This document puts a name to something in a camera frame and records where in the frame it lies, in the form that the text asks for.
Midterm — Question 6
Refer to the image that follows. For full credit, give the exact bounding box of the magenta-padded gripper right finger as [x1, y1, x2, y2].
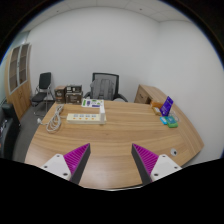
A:
[131, 143, 183, 186]

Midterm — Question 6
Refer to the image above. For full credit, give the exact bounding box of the black visitor chair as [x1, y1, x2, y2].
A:
[30, 71, 55, 116]

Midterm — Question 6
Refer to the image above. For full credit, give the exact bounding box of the cream power strip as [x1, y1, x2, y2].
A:
[66, 113, 107, 125]

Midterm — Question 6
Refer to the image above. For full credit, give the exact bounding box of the wooden glass-door cabinet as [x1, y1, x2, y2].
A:
[4, 42, 33, 120]

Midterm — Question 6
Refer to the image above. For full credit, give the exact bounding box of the purple packet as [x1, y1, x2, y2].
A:
[159, 95, 174, 117]

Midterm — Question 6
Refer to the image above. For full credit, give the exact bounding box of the black mesh office chair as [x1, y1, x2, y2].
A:
[83, 72, 129, 103]

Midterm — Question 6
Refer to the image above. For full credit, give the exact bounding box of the printed white leaflet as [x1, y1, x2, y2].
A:
[81, 98, 105, 109]

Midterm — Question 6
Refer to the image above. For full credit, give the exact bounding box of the wooden drawer unit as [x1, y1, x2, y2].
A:
[133, 84, 168, 106]

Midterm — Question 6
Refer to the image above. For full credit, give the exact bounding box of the green box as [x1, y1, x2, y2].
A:
[165, 116, 179, 129]

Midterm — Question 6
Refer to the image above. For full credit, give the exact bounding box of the grey backpack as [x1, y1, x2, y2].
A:
[89, 78, 114, 101]

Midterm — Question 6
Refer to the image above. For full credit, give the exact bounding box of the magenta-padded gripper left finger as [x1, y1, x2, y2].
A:
[40, 143, 92, 185]

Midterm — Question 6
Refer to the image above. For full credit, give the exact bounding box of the orange box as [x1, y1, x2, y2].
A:
[150, 100, 165, 109]

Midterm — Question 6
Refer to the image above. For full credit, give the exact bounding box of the black leather armchair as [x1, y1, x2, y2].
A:
[0, 101, 21, 160]

